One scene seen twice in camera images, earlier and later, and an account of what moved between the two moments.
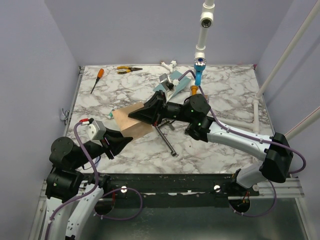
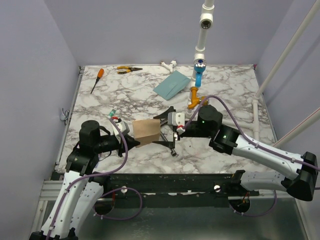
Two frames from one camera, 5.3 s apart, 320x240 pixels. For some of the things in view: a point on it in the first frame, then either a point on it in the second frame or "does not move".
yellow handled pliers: x=127 y=69 does not move
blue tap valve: x=199 y=65 does not move
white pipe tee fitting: x=169 y=67 does not move
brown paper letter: x=130 y=127 to x=146 y=131
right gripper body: x=174 y=111 to x=194 y=131
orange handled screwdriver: x=100 y=73 does not move
